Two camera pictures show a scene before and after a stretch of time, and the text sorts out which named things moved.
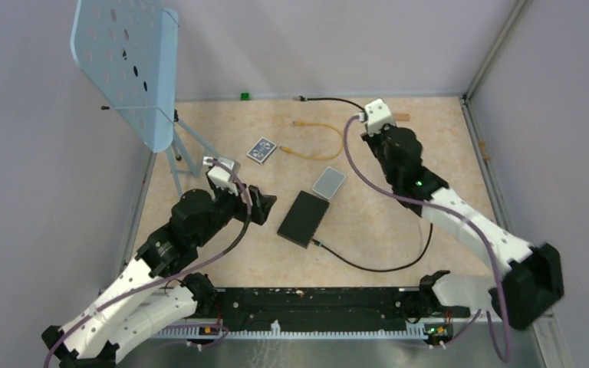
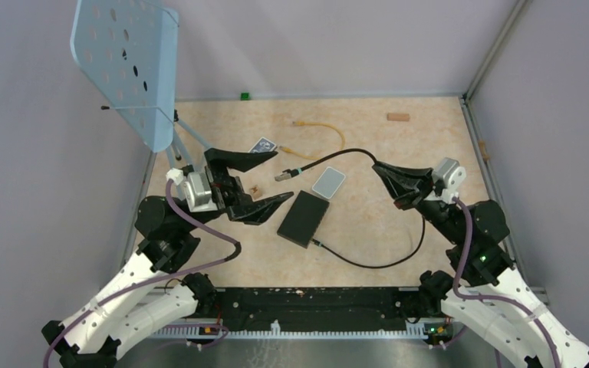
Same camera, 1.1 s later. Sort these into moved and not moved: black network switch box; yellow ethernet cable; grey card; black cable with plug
Moved: black cable with plug
Not moved: black network switch box; grey card; yellow ethernet cable
